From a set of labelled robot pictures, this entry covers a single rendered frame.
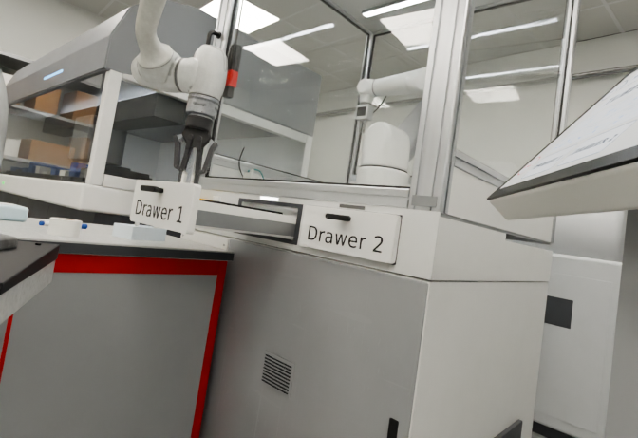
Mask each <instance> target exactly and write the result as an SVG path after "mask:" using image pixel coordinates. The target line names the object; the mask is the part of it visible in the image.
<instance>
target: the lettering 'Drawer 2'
mask: <svg viewBox="0 0 638 438"><path fill-rule="evenodd" d="M310 227H312V228H314V229H315V237H314V238H310V228H309V234H308V239H310V240H314V239H316V237H317V228H316V227H314V226H310ZM327 234H331V237H326V238H325V242H326V243H332V233H331V232H327ZM327 238H330V241H329V242H327ZM346 238H347V235H346V236H345V239H344V242H343V235H342V234H341V235H340V237H339V239H338V240H337V234H336V245H338V244H339V241H340V239H341V241H342V246H344V244H345V241H346ZM351 238H355V241H353V240H351ZM375 238H380V239H381V242H380V243H379V244H378V245H377V246H376V247H375V248H374V249H373V251H372V252H378V253H381V252H382V251H378V250H376V249H377V248H378V247H379V246H380V245H381V244H382V243H383V238H382V237H380V236H375ZM351 242H355V243H357V238H356V237H355V236H351V237H350V238H349V240H348V245H349V247H351V248H356V246H351V245H350V243H351Z"/></svg>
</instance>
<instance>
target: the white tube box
mask: <svg viewBox="0 0 638 438"><path fill-rule="evenodd" d="M166 232H167V229H163V228H162V229H159V228H154V227H153V226H147V225H139V227H136V226H135V224H125V223H114V226H113V232H112V236H114V237H118V238H126V239H132V240H151V241H165V238H166Z"/></svg>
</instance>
